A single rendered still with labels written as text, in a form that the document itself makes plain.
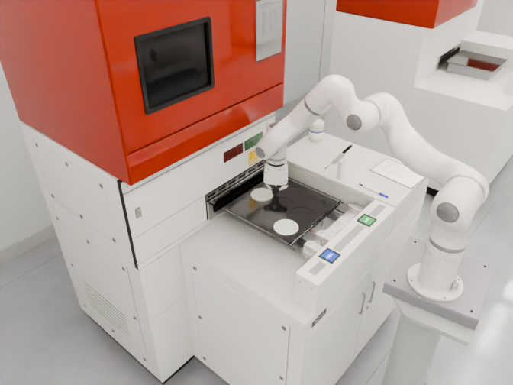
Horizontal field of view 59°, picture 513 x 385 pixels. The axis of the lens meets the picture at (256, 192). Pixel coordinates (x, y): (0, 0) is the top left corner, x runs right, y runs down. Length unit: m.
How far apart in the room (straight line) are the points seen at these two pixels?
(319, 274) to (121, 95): 0.84
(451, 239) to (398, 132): 0.38
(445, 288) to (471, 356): 1.08
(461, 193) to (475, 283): 0.46
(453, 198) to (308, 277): 0.51
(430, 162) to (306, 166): 0.73
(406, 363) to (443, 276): 0.47
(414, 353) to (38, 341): 1.91
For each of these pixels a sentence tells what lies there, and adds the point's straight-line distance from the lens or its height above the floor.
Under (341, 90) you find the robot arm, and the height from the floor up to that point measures 1.47.
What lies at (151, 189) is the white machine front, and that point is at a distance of 1.65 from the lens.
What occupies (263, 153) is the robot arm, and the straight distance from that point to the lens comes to 1.75.
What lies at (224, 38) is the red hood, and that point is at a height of 1.60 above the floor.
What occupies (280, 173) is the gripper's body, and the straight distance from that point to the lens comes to 1.89.
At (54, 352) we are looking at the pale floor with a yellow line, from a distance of 2.73.
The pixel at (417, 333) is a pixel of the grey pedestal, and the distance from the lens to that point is 1.84.
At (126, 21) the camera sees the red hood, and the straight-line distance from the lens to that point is 1.36.
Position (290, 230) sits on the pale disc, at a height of 0.90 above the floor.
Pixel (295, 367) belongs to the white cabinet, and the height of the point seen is 0.56.
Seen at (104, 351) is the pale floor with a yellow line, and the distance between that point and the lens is 2.64.
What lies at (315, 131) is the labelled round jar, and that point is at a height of 1.02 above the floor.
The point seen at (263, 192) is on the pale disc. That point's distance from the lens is 2.00.
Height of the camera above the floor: 2.05
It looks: 35 degrees down
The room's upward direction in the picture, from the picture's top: straight up
